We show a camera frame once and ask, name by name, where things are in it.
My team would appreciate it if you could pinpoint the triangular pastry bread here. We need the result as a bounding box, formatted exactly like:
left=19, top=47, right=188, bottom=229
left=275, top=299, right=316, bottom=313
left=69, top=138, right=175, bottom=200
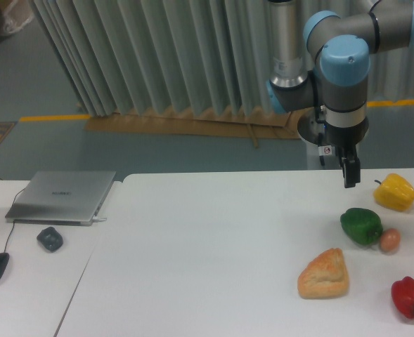
left=297, top=248, right=349, bottom=299

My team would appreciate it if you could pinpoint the silver laptop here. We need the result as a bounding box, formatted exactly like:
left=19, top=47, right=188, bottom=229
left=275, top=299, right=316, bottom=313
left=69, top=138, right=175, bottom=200
left=5, top=171, right=116, bottom=225

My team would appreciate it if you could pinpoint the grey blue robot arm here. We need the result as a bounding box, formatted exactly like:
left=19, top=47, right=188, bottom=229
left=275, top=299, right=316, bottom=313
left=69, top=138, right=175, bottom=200
left=266, top=1, right=414, bottom=188

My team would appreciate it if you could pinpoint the brown cardboard sheet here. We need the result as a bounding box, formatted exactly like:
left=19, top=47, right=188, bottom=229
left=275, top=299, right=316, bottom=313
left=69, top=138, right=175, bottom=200
left=84, top=105, right=307, bottom=148

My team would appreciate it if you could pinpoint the green bell pepper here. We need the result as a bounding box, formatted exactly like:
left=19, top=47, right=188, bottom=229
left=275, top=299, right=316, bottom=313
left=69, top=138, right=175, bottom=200
left=340, top=208, right=383, bottom=246

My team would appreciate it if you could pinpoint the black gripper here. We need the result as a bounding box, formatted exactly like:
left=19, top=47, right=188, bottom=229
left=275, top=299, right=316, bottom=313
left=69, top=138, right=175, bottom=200
left=325, top=121, right=369, bottom=188

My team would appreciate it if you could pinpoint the yellow bell pepper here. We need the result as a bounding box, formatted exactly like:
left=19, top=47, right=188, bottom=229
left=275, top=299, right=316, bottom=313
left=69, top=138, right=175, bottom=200
left=373, top=173, right=414, bottom=211

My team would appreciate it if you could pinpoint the white usb plug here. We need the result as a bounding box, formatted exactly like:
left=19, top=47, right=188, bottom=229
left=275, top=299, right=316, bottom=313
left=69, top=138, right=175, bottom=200
left=93, top=217, right=107, bottom=223

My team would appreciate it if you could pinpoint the brown egg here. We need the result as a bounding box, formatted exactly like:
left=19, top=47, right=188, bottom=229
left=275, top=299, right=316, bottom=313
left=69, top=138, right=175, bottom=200
left=380, top=228, right=401, bottom=253

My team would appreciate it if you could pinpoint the red bell pepper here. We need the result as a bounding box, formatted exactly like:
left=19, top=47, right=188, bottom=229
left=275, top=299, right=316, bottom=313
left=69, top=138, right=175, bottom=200
left=391, top=276, right=414, bottom=319

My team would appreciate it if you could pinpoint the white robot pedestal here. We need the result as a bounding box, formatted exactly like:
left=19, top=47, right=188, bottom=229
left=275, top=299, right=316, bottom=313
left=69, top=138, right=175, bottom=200
left=297, top=109, right=340, bottom=170

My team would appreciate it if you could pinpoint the black mouse cable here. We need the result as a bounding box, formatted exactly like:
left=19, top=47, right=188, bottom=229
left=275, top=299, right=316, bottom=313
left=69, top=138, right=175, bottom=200
left=3, top=186, right=27, bottom=254

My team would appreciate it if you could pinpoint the grey folding curtain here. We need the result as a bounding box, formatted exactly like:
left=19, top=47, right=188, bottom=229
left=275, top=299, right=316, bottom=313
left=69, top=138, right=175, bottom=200
left=30, top=0, right=414, bottom=117

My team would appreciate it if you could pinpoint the small black controller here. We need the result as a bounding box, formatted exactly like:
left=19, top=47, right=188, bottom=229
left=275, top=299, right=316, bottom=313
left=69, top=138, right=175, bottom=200
left=37, top=227, right=64, bottom=253

